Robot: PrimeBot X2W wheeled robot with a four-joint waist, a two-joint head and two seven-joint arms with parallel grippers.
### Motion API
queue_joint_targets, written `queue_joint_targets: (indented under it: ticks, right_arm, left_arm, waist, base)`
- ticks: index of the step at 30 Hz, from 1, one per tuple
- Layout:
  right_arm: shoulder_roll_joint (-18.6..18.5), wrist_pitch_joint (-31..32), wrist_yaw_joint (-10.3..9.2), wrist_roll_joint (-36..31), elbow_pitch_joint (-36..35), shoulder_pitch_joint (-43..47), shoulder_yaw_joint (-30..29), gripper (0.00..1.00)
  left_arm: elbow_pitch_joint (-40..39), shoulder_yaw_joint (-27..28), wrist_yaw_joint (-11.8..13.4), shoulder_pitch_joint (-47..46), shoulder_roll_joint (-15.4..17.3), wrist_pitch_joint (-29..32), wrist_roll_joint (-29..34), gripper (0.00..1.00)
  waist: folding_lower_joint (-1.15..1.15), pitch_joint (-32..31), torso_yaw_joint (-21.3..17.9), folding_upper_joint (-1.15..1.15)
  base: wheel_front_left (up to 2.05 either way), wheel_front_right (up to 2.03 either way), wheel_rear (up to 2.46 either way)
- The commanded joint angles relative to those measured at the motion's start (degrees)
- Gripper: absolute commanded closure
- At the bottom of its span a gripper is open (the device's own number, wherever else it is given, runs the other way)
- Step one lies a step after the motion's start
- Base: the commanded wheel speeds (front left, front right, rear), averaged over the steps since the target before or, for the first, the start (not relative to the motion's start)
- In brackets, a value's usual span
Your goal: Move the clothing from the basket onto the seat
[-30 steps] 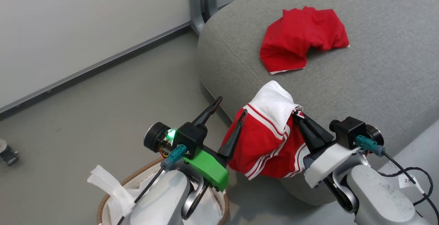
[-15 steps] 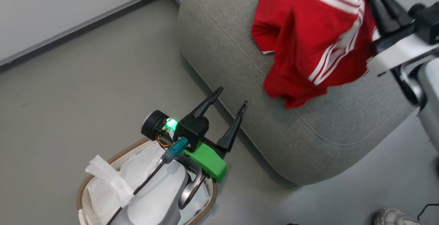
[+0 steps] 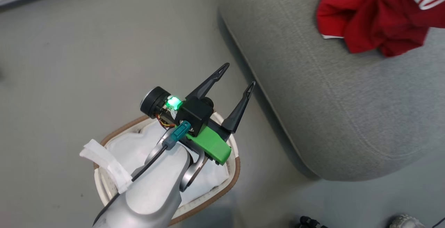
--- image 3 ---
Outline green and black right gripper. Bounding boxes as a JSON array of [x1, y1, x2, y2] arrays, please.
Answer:
[[181, 62, 256, 166]]

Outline red garment white stripes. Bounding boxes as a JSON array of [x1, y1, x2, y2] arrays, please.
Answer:
[[316, 0, 445, 58]]

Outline grey fabric sofa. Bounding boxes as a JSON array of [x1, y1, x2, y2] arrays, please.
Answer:
[[217, 0, 445, 182]]

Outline woven laundry basket brown rim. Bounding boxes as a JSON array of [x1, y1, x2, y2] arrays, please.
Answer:
[[93, 111, 241, 227]]

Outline black cable with teal plug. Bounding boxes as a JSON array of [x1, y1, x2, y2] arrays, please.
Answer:
[[92, 120, 192, 226]]

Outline white basket handle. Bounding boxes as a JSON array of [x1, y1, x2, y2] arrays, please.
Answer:
[[79, 139, 133, 194]]

